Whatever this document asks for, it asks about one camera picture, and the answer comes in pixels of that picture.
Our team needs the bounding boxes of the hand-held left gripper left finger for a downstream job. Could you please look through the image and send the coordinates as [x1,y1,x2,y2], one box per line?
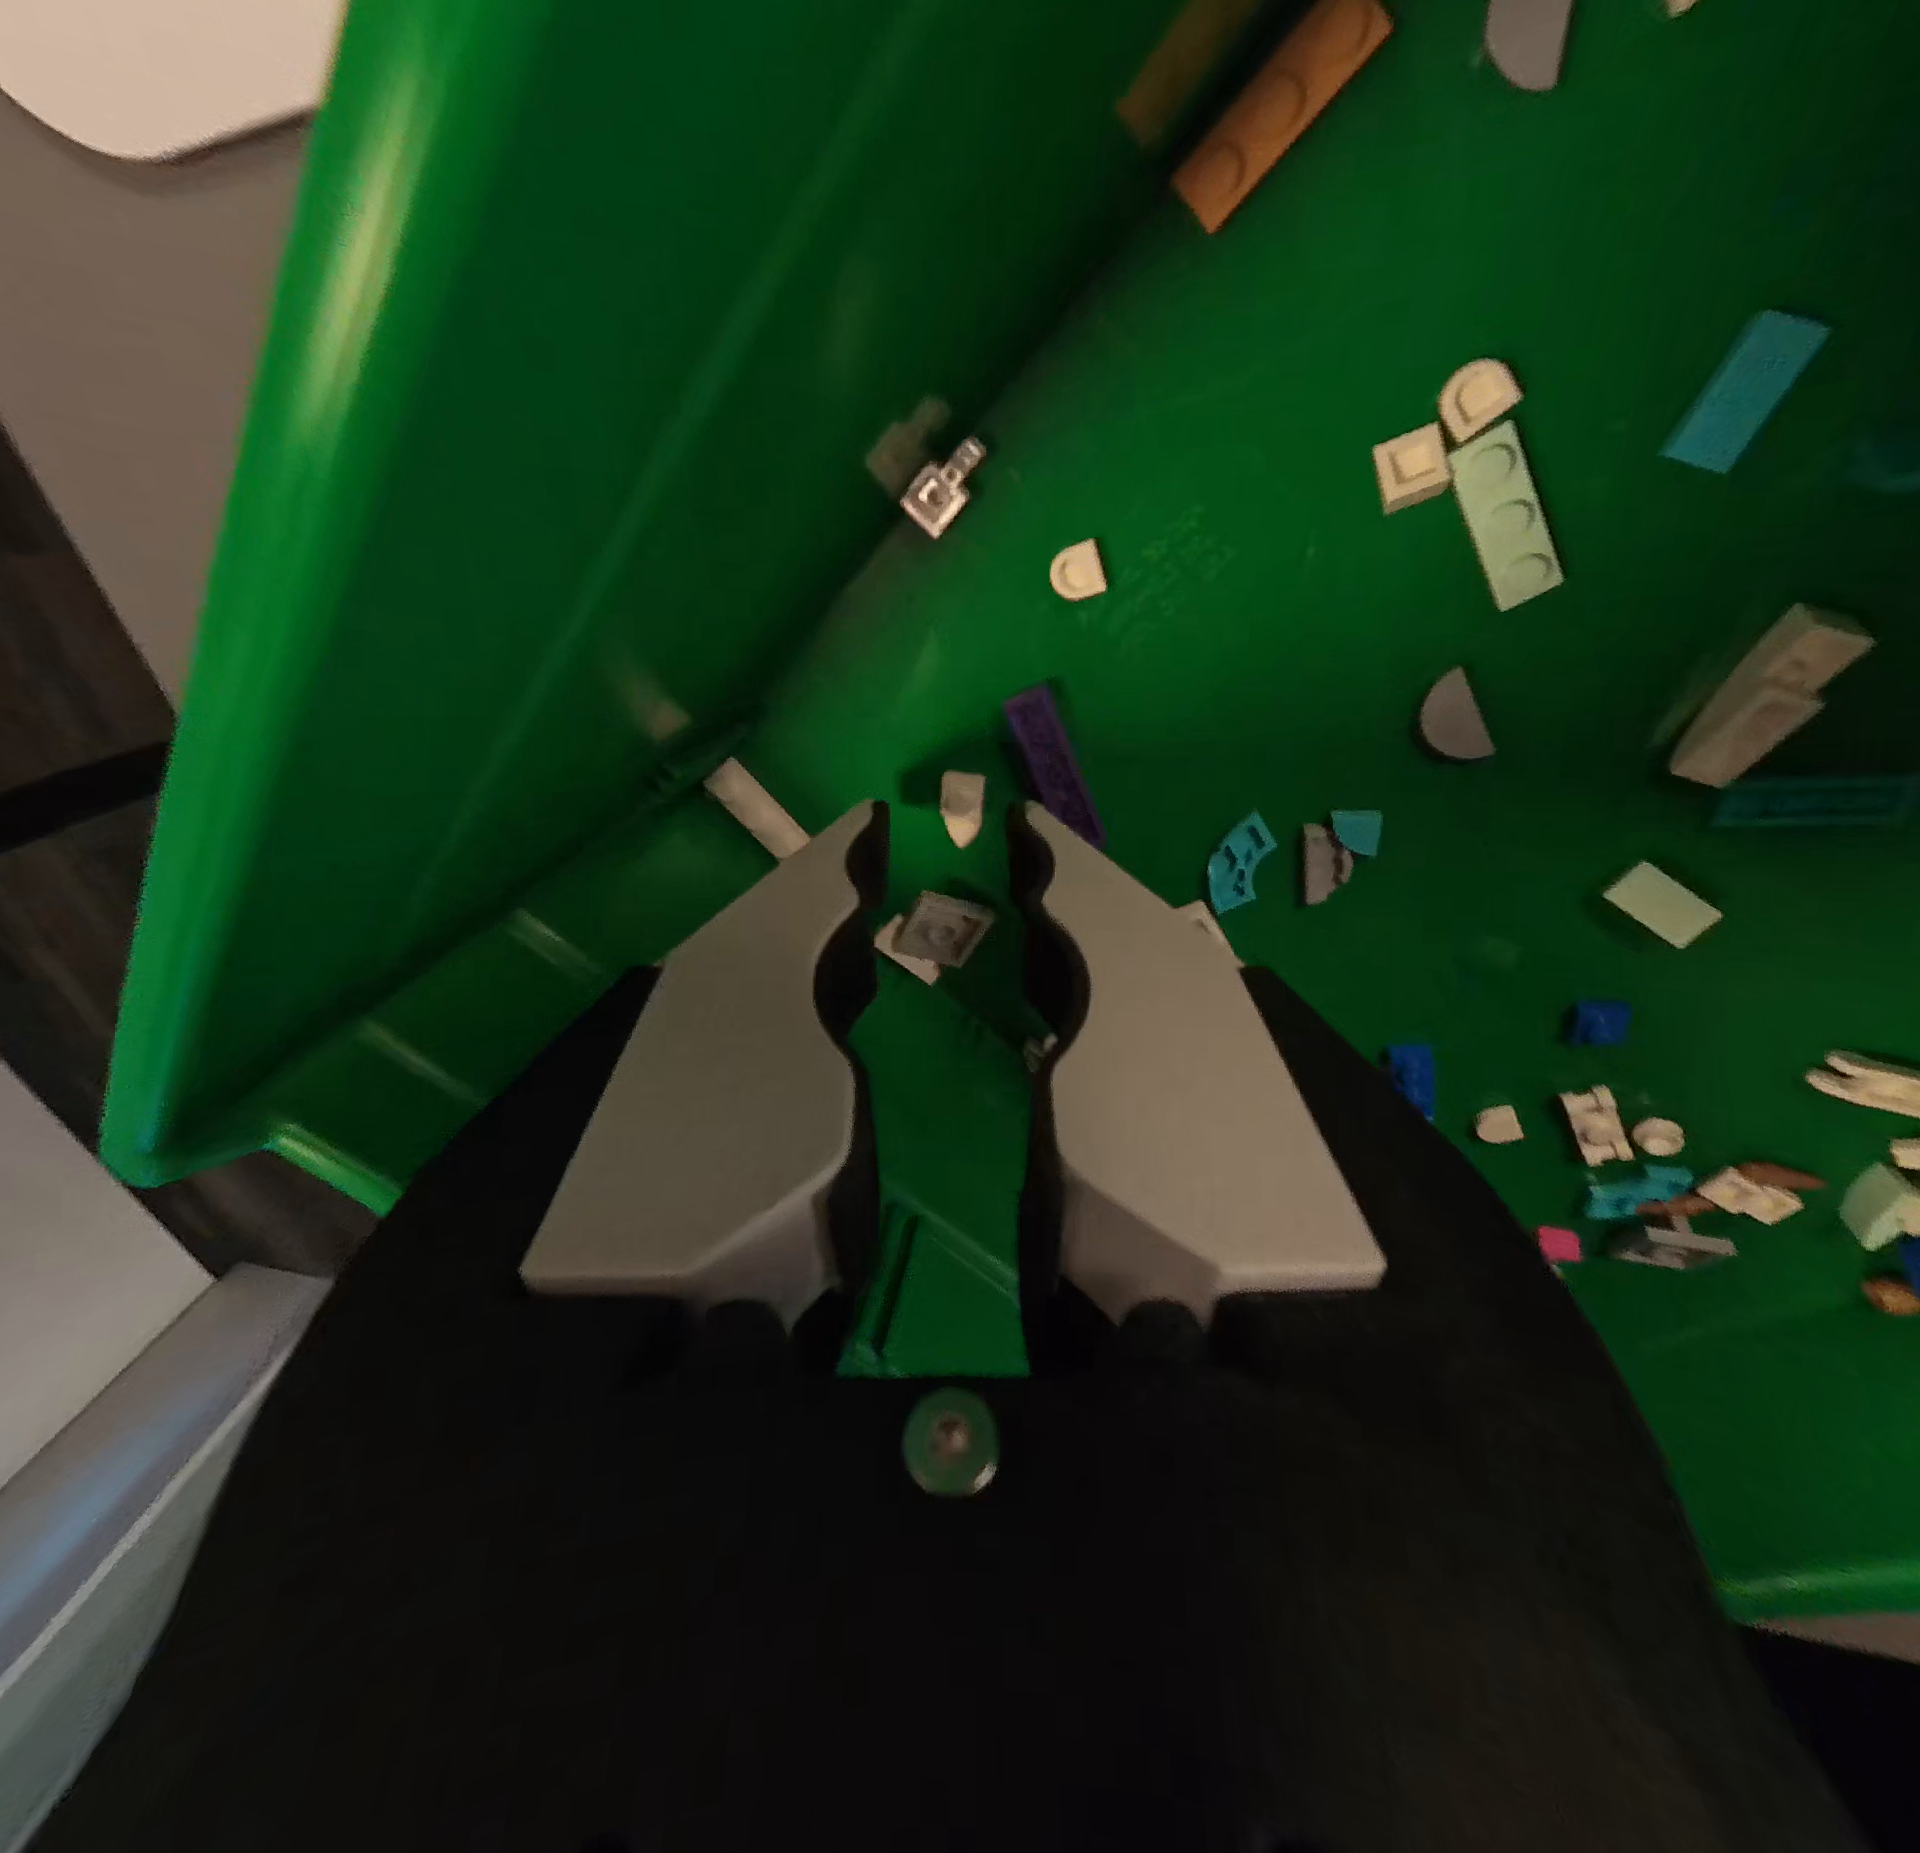
[518,798,894,1336]

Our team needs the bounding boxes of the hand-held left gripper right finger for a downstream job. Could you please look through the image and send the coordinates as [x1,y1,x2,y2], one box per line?
[1008,800,1387,1336]

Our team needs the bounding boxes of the grey square lego plate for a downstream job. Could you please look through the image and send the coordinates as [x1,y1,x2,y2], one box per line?
[874,889,995,985]

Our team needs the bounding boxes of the green plastic bin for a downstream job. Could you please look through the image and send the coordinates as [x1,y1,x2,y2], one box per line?
[96,0,1920,1630]

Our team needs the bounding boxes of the teal curved lego plate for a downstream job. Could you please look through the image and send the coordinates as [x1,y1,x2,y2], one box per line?
[1206,812,1280,917]

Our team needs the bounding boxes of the white lego bar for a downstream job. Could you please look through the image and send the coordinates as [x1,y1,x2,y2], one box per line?
[701,753,811,863]

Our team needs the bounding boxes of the purple lego tile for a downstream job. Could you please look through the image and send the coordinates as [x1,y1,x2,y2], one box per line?
[1002,683,1110,849]

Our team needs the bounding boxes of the small grey half-round lego tile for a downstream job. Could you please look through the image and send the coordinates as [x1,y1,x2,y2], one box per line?
[1418,663,1498,762]

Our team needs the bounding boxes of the mint green lego tile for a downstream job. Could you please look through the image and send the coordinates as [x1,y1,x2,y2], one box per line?
[1602,860,1724,950]

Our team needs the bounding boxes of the heap of mixed lego pieces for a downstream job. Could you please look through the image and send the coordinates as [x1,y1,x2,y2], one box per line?
[1472,1045,1920,1314]

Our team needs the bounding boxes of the clear grey lego clip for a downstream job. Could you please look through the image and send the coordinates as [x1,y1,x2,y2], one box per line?
[899,435,988,538]

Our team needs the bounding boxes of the mint green lego plate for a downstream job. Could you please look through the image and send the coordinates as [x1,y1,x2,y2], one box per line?
[1448,419,1566,613]

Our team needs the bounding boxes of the white square lego tile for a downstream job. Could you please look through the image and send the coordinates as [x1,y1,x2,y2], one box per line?
[1373,424,1454,516]

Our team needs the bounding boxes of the long white lego bricks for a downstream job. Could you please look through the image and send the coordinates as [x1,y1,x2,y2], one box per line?
[1663,602,1878,790]

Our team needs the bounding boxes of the white rounded lego brick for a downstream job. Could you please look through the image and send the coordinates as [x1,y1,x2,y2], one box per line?
[1436,356,1524,446]

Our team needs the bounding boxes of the orange lego plate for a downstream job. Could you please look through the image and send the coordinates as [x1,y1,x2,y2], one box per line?
[1169,0,1394,236]

